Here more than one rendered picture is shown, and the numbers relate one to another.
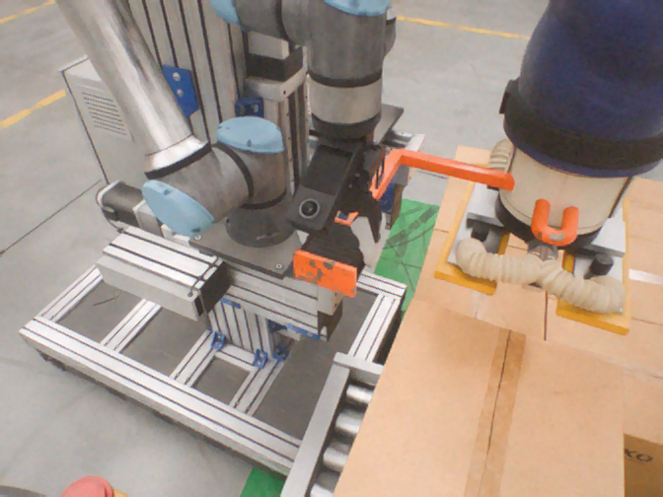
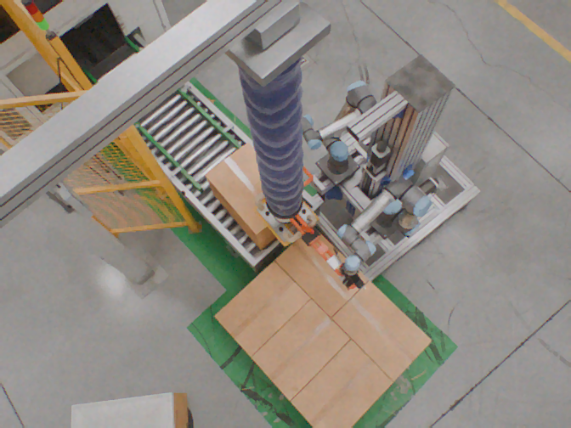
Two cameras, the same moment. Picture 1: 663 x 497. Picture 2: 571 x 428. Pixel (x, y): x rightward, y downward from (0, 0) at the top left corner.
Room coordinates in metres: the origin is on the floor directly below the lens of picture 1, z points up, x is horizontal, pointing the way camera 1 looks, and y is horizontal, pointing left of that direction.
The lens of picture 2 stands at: (1.23, -1.30, 4.13)
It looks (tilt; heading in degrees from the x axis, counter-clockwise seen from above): 70 degrees down; 124
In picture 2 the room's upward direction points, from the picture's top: 7 degrees counter-clockwise
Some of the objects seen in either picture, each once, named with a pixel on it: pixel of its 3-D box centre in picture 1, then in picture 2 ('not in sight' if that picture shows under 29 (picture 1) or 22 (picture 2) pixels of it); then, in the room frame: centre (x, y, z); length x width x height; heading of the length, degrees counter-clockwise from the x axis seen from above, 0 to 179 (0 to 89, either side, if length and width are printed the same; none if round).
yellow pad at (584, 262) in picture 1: (600, 243); (274, 222); (0.57, -0.45, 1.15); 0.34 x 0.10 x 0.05; 156
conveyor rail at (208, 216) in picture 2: not in sight; (161, 167); (-0.64, -0.26, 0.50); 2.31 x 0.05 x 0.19; 161
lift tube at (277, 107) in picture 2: not in sight; (276, 127); (0.61, -0.36, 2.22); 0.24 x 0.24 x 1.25
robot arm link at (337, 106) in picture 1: (342, 92); not in sight; (0.46, -0.01, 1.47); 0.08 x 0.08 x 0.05
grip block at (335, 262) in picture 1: (335, 253); not in sight; (0.44, -0.01, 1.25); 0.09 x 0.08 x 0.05; 66
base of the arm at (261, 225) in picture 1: (259, 204); (338, 161); (0.75, 0.14, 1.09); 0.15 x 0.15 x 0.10
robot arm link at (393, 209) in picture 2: not in sight; (391, 208); (1.20, -0.07, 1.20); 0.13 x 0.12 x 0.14; 160
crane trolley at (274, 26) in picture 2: not in sight; (263, 14); (0.61, -0.36, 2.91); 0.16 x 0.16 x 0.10; 71
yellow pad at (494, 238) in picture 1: (485, 213); (296, 204); (0.65, -0.28, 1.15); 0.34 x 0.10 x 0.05; 156
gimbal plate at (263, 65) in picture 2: not in sight; (265, 28); (0.61, -0.36, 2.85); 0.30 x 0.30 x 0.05; 71
